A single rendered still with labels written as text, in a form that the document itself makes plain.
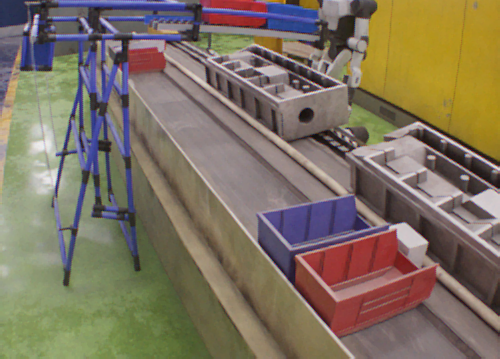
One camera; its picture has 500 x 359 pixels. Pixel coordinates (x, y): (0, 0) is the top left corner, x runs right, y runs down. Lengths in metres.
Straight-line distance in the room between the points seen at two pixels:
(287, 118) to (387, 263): 0.97
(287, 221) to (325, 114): 0.95
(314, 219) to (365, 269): 0.22
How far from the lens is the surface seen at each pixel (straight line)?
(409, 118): 4.83
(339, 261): 1.23
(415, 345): 1.18
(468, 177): 1.60
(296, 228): 1.38
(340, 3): 3.20
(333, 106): 2.22
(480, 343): 1.25
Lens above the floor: 1.55
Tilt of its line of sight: 26 degrees down
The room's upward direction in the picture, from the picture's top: 3 degrees clockwise
